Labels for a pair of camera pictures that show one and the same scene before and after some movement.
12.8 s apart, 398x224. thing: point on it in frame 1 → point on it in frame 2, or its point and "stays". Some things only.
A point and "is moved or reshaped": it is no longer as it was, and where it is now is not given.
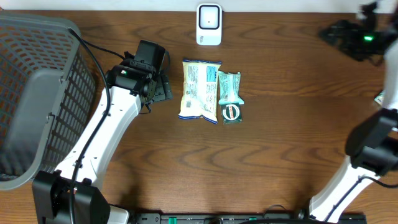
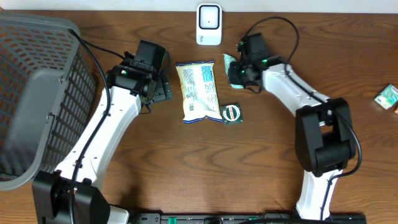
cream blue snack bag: [199, 97] is moved or reshaped
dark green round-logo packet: [231, 113] stays
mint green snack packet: [229, 86] → [227, 59]
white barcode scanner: [209, 24] stays
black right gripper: [351, 27] → [231, 78]
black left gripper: [164, 88] stays
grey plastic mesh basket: [47, 86] stays
